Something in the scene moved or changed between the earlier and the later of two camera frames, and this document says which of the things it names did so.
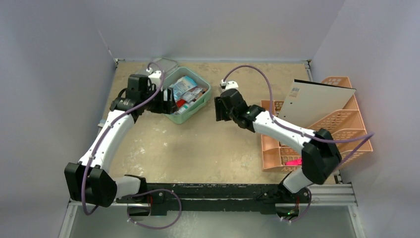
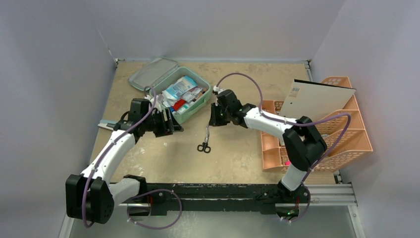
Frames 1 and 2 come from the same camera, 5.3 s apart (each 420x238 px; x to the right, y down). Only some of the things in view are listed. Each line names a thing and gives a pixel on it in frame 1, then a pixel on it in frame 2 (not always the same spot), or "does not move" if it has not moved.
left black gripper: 168,106 to 166,128
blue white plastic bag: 182,85 does not move
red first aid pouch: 180,102 does not move
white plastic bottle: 185,108 does not move
